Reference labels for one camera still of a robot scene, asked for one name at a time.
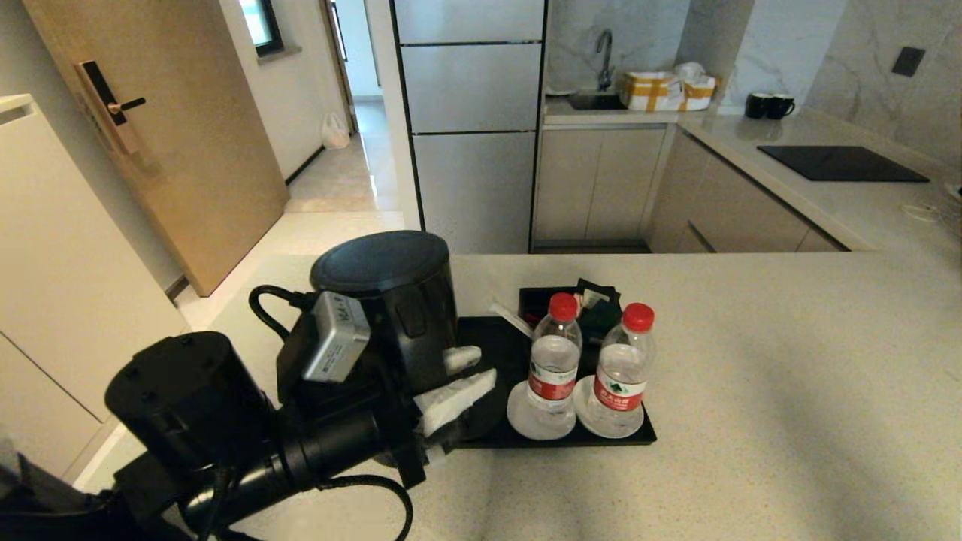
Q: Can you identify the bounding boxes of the black electric kettle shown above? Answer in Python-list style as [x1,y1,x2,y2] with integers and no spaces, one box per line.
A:
[310,230,461,395]

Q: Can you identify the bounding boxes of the clear red-label water bottle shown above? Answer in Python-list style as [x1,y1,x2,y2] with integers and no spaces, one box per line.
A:
[590,303,656,436]
[525,292,583,423]

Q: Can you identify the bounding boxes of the black box of sachets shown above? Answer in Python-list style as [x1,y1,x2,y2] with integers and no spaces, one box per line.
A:
[517,286,634,376]

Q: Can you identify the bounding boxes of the dark green tea bag packets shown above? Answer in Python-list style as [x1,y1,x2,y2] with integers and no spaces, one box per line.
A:
[575,278,623,343]

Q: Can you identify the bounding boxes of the black rectangular serving tray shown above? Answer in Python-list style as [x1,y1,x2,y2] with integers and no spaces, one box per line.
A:
[428,314,657,450]

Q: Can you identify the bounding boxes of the white wrapped stir stick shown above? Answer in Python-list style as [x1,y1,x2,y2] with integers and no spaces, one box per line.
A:
[490,301,536,339]

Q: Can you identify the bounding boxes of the white ceramic saucer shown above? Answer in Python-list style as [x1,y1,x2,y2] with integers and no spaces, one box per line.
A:
[505,379,576,441]
[571,374,646,440]

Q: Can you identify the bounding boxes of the silver grey refrigerator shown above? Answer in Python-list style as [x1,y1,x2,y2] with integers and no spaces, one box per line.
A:
[391,0,548,255]

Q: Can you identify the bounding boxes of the beige kitchen base cabinet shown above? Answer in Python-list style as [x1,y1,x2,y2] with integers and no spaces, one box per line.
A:
[534,124,850,255]

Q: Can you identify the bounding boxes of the white plastic bag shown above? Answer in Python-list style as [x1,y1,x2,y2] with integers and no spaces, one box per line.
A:
[322,113,352,150]

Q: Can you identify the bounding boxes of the steel kitchen sink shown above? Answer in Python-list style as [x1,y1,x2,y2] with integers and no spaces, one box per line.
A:
[567,92,628,112]

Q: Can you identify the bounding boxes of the taped cardboard box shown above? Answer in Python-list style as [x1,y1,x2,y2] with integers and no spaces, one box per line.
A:
[619,69,718,113]

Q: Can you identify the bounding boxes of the chrome kitchen faucet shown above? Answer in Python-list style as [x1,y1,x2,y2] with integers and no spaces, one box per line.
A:
[596,29,616,92]

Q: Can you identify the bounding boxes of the light wooden door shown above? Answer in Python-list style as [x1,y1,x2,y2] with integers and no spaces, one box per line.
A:
[23,0,291,298]

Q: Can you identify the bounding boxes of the white tall cabinet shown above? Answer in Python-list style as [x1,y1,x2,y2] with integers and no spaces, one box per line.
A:
[0,94,193,482]

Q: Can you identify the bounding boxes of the dark framed window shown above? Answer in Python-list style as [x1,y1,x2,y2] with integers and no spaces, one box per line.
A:
[239,0,285,58]

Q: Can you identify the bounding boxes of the black induction cooktop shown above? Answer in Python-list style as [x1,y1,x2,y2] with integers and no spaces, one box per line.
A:
[757,144,931,183]

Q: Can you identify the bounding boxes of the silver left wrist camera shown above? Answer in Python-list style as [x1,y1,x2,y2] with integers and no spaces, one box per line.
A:
[301,292,372,384]

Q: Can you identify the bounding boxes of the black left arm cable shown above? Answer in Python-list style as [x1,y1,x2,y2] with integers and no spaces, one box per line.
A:
[248,284,415,541]

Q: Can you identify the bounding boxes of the black door lock handle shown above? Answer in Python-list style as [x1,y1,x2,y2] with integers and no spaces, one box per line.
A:
[75,60,147,156]

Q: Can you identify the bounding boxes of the dark wall switch plate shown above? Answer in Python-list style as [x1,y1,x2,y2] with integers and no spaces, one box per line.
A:
[892,47,927,77]

